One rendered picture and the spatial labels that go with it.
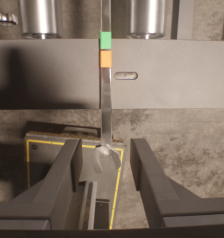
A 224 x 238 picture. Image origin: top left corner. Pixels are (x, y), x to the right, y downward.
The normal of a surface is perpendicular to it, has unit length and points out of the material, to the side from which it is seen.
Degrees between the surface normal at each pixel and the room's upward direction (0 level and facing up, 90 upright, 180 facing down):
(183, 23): 0
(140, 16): 31
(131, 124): 0
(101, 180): 0
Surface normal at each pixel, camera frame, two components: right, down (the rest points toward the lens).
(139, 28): -0.49, 0.24
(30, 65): 0.03, 0.28
